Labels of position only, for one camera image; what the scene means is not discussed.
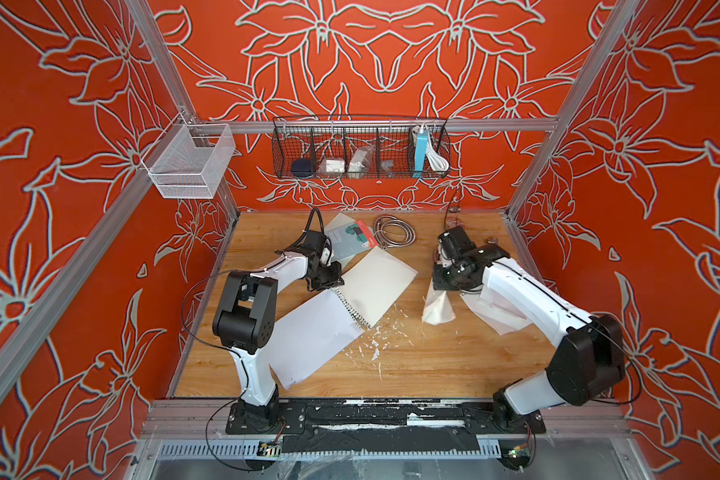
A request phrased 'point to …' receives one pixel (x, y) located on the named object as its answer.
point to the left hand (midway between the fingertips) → (343, 279)
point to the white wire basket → (189, 160)
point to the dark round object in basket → (302, 168)
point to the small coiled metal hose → (388, 219)
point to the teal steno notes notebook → (349, 239)
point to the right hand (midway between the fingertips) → (433, 281)
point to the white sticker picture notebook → (309, 334)
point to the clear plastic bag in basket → (361, 158)
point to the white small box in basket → (335, 166)
